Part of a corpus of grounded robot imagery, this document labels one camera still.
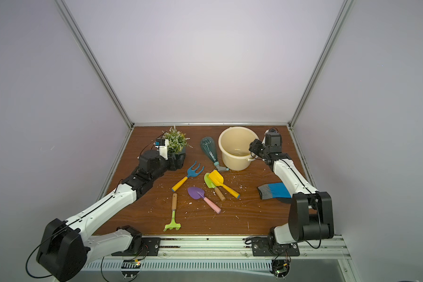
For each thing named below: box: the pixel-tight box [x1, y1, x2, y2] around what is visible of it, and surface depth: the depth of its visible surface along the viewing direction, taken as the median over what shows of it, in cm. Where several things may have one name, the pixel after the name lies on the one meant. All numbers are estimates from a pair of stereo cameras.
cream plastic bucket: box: [217, 126, 260, 171], surface depth 95 cm
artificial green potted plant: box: [162, 125, 194, 160], surface depth 92 cm
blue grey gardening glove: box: [257, 182, 292, 200], surface depth 89 cm
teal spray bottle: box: [200, 136, 230, 171], surface depth 102 cm
